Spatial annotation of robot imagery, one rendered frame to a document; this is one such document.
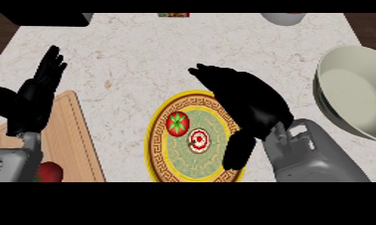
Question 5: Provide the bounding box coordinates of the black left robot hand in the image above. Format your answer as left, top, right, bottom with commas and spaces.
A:
0, 45, 69, 138

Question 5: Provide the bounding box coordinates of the grey round container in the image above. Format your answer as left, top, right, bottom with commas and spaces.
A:
257, 12, 307, 27

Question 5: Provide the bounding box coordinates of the pale green bowl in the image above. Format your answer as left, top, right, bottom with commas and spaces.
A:
310, 44, 376, 141

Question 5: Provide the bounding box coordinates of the small colourful box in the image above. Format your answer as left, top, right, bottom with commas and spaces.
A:
157, 12, 189, 18

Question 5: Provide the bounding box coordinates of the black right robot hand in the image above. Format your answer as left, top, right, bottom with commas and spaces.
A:
187, 63, 294, 171

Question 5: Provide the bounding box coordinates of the yellow patterned plate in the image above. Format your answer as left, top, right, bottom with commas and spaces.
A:
144, 90, 247, 183

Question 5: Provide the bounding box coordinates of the wooden cutting board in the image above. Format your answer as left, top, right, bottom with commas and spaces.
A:
0, 90, 107, 183

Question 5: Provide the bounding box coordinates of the red bell pepper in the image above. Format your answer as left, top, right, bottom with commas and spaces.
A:
33, 161, 64, 183

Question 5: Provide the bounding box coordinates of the red tomato with green top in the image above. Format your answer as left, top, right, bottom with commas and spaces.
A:
164, 111, 189, 137

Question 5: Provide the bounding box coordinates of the black appliance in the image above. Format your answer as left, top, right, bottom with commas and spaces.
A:
0, 12, 95, 28

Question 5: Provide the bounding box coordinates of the white cupcake with red topping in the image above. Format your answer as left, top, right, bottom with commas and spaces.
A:
187, 127, 212, 154

